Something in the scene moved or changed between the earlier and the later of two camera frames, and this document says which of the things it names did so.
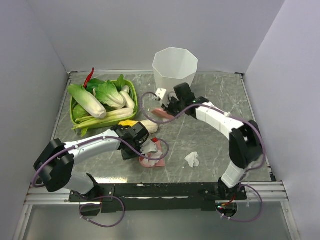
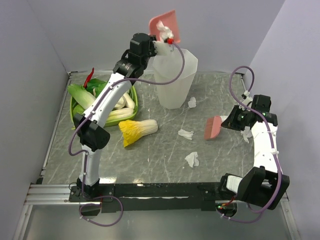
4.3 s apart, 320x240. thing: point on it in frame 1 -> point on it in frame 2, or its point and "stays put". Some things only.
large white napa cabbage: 92,105 stays put
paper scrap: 192,160 stays put
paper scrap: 156,155 -> 165,32
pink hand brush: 163,114 -> 213,126
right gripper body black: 175,107 -> 238,120
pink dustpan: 157,155 -> 169,21
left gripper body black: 127,154 -> 152,52
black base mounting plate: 154,197 stays put
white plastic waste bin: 173,66 stays put
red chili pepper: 88,78 stays put
